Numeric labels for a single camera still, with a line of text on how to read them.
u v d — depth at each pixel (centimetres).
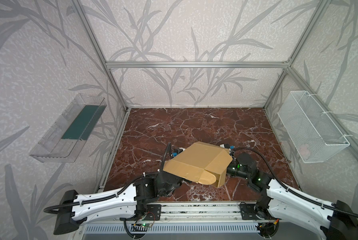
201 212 75
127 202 48
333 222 41
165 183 47
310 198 46
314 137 63
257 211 65
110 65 94
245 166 57
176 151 58
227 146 71
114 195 47
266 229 73
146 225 70
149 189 51
